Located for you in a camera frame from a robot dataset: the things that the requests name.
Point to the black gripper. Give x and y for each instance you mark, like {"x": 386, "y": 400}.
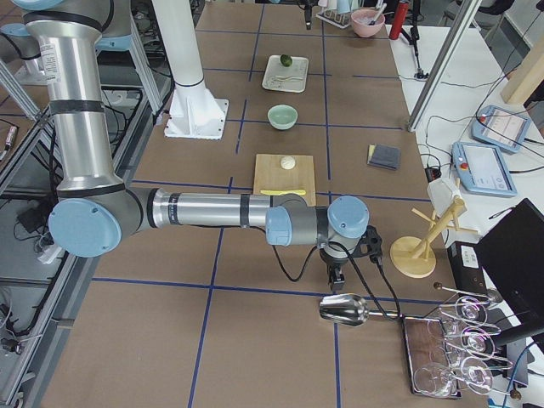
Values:
{"x": 332, "y": 263}
{"x": 308, "y": 18}

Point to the white ceramic spoon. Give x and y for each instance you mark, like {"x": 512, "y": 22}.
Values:
{"x": 286, "y": 78}

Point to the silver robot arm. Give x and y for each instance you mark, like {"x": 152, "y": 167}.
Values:
{"x": 96, "y": 210}

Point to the pink bowl with ice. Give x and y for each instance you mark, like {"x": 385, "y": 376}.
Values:
{"x": 364, "y": 22}

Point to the light green bowl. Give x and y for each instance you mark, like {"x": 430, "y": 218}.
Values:
{"x": 282, "y": 117}

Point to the white steamed bun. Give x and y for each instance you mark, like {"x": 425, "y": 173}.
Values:
{"x": 288, "y": 162}

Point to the metal scoop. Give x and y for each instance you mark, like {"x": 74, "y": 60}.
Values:
{"x": 351, "y": 309}

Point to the green lime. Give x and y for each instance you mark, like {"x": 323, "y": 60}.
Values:
{"x": 286, "y": 60}

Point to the white rectangular tray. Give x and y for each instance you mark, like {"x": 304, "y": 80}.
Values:
{"x": 299, "y": 68}

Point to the wooden mug tree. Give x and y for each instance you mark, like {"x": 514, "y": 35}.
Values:
{"x": 413, "y": 256}

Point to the red bottle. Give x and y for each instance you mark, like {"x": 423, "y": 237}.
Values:
{"x": 399, "y": 19}

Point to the yellow plastic knife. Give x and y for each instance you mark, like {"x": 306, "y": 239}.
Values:
{"x": 282, "y": 192}

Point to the black tripod stick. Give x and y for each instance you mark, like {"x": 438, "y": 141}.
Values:
{"x": 412, "y": 37}

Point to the dark tray with glasses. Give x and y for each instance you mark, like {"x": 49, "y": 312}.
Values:
{"x": 424, "y": 344}

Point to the bamboo cutting board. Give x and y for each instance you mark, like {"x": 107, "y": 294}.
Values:
{"x": 269, "y": 175}

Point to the grey and yellow cloth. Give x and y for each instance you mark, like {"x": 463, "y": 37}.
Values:
{"x": 383, "y": 156}

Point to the clear wine glass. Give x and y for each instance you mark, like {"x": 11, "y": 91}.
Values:
{"x": 434, "y": 380}

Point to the black monitor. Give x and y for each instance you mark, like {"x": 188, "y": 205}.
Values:
{"x": 511, "y": 254}

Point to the near blue teach pendant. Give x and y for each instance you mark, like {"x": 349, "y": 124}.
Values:
{"x": 482, "y": 169}

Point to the blue teach pendant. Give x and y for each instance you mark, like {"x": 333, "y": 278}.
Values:
{"x": 503, "y": 128}
{"x": 482, "y": 169}

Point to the far blue teach pendant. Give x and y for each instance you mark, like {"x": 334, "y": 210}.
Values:
{"x": 503, "y": 128}

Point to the white wire cup rack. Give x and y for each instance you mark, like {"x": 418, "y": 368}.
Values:
{"x": 335, "y": 12}

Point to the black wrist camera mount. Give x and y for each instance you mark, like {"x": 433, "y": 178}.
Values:
{"x": 370, "y": 245}

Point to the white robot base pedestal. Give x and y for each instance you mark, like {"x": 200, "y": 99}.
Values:
{"x": 194, "y": 112}

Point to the aluminium frame post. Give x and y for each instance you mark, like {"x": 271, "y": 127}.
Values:
{"x": 461, "y": 23}

